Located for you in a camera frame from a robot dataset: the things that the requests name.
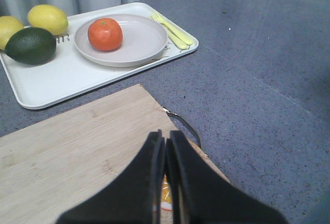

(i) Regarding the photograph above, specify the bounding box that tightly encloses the beige round plate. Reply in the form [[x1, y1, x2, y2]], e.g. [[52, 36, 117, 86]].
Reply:
[[75, 14, 168, 67]]

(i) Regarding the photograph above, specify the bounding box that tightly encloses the metal cutting board handle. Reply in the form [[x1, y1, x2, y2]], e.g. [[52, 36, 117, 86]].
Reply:
[[162, 107, 209, 157]]

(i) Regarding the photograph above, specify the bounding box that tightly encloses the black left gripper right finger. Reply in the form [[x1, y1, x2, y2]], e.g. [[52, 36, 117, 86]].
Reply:
[[166, 131, 287, 223]]

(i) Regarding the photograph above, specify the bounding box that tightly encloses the green lime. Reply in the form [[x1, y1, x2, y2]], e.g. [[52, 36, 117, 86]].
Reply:
[[4, 27, 57, 65]]

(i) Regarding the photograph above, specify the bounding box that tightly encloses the yellow plastic fork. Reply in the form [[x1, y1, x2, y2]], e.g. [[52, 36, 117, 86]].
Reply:
[[151, 11, 194, 45]]

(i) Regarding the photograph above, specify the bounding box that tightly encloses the orange mandarin fruit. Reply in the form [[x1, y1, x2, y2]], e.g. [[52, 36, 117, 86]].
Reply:
[[88, 18, 123, 51]]

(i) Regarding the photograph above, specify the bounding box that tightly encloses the yellow lemon left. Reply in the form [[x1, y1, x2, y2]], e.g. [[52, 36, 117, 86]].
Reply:
[[0, 16, 24, 50]]

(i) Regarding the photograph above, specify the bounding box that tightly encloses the wooden cutting board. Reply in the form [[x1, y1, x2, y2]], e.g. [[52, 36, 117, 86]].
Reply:
[[0, 83, 232, 224]]

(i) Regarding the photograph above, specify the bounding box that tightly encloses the yellow lemon right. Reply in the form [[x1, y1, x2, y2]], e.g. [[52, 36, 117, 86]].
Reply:
[[27, 4, 69, 36]]

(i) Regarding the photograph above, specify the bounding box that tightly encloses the yellow lemon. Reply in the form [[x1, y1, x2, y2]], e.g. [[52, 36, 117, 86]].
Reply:
[[0, 16, 24, 50], [27, 4, 69, 36]]

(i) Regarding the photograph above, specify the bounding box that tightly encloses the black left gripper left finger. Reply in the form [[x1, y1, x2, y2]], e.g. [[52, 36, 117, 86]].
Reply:
[[57, 130, 165, 223]]

